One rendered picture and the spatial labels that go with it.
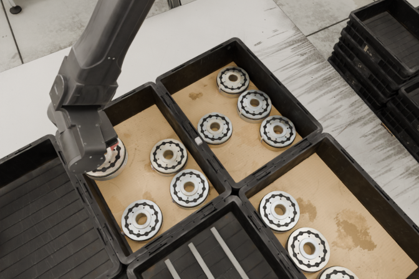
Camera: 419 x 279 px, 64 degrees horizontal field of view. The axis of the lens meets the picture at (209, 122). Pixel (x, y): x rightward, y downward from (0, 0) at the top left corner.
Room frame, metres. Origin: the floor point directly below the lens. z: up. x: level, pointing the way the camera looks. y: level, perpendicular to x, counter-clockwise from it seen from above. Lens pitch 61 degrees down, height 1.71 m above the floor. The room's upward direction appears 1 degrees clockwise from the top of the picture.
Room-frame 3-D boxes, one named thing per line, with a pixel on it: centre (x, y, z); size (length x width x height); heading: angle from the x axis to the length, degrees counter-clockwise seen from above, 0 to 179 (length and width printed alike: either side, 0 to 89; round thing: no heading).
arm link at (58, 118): (0.27, 0.23, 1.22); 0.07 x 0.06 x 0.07; 28
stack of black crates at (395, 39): (1.10, -0.87, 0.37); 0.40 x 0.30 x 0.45; 29
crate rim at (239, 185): (0.49, -0.07, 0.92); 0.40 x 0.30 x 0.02; 35
